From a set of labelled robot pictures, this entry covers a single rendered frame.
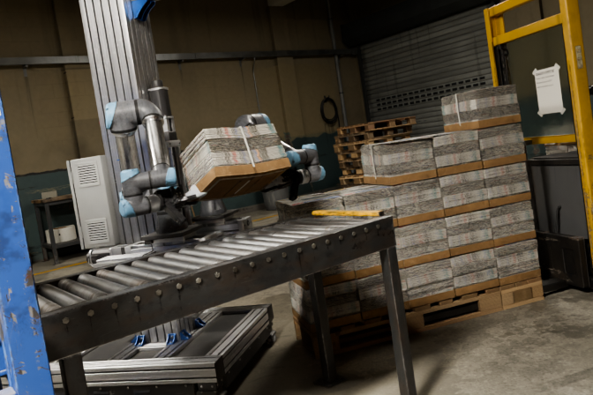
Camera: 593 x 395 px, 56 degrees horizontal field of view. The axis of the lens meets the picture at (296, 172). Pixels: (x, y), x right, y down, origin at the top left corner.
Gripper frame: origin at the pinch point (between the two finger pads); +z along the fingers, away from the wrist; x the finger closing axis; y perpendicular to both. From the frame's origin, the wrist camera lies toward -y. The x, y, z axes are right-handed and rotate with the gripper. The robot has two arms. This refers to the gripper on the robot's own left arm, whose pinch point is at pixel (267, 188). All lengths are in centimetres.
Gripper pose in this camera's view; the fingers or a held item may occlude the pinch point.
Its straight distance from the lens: 267.7
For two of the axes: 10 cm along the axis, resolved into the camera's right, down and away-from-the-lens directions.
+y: -3.6, -9.0, 2.4
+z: -7.8, 1.5, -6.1
